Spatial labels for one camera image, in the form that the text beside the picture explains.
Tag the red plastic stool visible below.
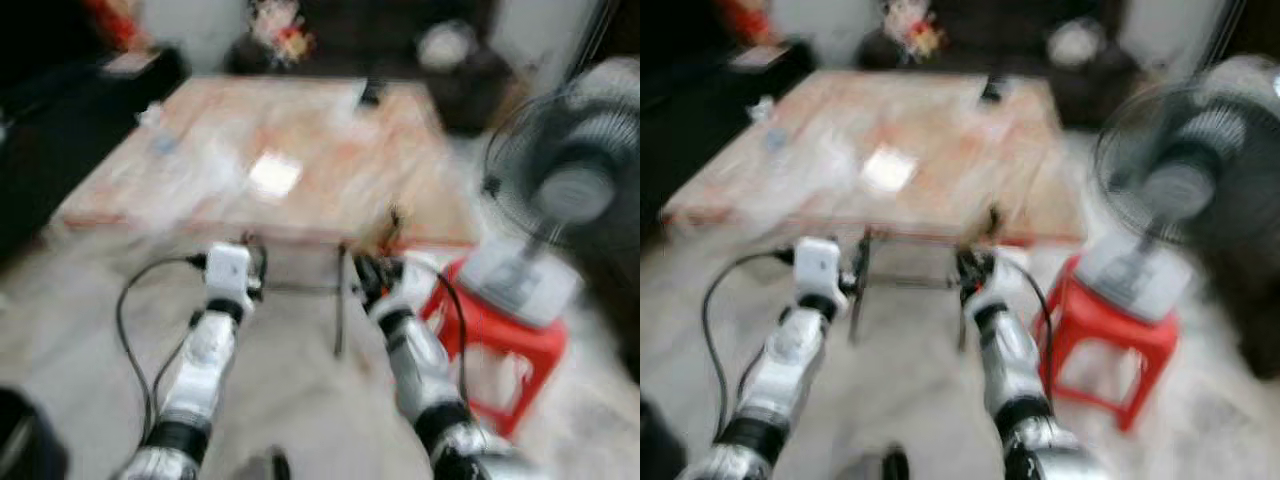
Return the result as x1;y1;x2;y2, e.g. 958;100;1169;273
418;257;570;438
1038;253;1183;433

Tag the grey electric fan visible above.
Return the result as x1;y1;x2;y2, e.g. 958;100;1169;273
458;84;641;331
1075;82;1280;325

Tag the dark cabinet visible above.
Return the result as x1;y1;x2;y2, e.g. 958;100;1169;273
858;0;1141;131
224;0;516;136

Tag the black sofa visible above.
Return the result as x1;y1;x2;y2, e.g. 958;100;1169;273
640;40;819;251
0;48;193;266

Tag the flat pale box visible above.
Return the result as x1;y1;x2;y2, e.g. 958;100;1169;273
729;44;793;74
100;49;163;80

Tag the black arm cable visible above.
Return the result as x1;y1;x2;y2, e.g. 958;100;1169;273
1028;260;1058;393
700;249;798;437
114;254;209;443
428;264;472;403

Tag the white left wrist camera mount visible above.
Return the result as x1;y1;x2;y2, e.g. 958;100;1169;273
794;237;844;301
204;242;254;304

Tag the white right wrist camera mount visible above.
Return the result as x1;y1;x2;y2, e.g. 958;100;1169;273
982;250;1033;303
390;260;439;306

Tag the clear plastic bottle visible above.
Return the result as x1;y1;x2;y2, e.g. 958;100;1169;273
138;100;183;159
753;96;793;154

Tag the round white pot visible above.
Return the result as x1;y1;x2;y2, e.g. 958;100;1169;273
1044;17;1108;71
414;19;482;73

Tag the low wooden table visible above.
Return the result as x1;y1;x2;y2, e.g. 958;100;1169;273
54;74;483;358
660;68;1091;351

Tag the red decoration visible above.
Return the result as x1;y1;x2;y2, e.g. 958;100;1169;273
84;0;153;53
714;0;778;48

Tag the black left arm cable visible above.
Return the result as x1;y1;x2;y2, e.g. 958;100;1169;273
114;254;209;443
700;249;798;437

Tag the flower bouquet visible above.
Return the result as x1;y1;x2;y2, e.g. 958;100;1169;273
883;0;948;63
248;0;318;67

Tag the black rubbish bin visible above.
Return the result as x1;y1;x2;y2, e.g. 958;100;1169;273
640;398;683;480
0;387;68;480

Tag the white paper trash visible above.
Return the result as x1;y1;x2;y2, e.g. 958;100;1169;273
247;151;305;200

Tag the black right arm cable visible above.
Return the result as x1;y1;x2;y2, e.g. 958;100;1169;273
1028;260;1058;393
428;264;472;403

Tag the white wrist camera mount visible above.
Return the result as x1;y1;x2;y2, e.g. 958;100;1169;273
982;250;1033;303
204;242;254;304
390;260;439;306
794;237;844;301

